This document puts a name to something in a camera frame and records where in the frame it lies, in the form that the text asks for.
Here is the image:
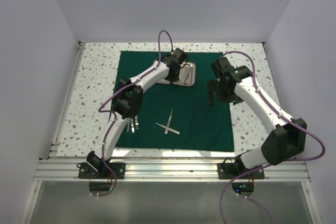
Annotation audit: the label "green surgical cloth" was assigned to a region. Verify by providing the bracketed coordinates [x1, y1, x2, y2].
[116, 52, 234, 152]

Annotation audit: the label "steel scalpel handle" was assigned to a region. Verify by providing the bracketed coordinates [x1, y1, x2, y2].
[164, 109, 173, 134]
[156, 123, 180, 134]

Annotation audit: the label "steel scissors small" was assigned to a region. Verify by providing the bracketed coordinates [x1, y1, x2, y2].
[131, 115, 139, 133]

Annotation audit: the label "steel forceps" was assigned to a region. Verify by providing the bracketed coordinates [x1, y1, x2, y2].
[182, 67, 192, 85]

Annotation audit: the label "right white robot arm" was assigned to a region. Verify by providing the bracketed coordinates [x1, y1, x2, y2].
[207, 61, 307, 178]

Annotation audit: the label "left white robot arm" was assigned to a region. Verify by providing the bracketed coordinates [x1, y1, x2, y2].
[87, 51, 188, 178]

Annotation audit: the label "steel instrument tray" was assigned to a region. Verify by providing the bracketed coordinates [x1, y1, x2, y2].
[156, 61, 196, 87]

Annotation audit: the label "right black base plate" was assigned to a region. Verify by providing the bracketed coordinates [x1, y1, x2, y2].
[217, 158, 265, 179]

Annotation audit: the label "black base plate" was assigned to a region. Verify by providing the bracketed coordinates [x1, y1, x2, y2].
[217, 158, 265, 179]
[76, 151, 126, 179]

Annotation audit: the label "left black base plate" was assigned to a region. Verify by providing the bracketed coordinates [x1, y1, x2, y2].
[76, 151, 126, 179]

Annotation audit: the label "aluminium mounting rail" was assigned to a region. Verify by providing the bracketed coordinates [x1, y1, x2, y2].
[33, 157, 310, 182]

